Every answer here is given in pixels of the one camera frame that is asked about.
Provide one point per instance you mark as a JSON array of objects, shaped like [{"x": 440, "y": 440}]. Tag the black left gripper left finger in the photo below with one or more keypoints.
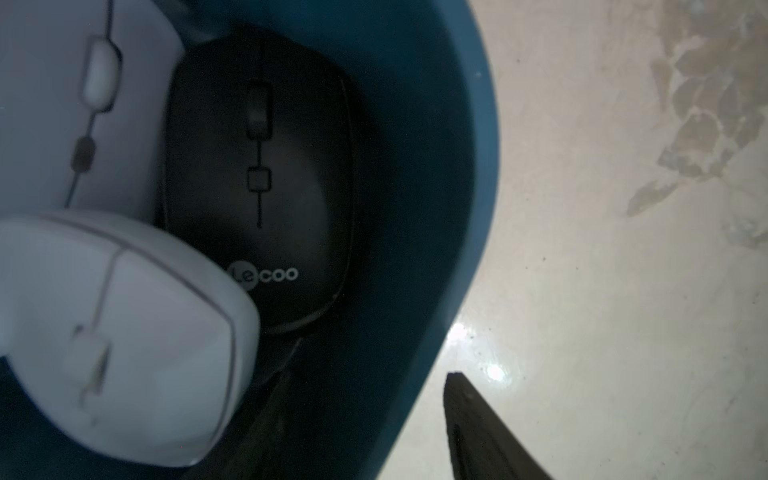
[{"x": 258, "y": 424}]

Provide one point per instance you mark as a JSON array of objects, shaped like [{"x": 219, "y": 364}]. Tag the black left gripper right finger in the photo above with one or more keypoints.
[{"x": 481, "y": 446}]

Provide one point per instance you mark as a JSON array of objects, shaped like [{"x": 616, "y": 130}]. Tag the white ribbed mouse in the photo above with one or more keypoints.
[{"x": 131, "y": 342}]

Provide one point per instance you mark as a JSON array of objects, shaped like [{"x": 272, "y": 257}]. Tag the black Lecoo mouse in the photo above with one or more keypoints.
[{"x": 259, "y": 171}]

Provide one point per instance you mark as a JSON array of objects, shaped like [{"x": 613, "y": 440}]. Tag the white slim mouse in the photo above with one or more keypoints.
[{"x": 84, "y": 86}]

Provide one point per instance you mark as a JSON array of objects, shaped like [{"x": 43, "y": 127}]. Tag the teal plastic storage box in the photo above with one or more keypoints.
[{"x": 426, "y": 155}]

